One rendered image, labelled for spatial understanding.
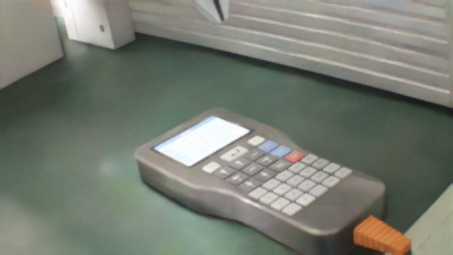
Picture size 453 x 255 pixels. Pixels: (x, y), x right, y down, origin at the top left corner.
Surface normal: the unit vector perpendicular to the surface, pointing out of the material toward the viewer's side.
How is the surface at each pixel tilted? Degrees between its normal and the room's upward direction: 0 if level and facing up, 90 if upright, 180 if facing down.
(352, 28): 90
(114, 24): 90
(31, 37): 90
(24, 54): 90
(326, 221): 0
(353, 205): 0
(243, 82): 0
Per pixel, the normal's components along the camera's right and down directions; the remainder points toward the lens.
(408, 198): -0.17, -0.87
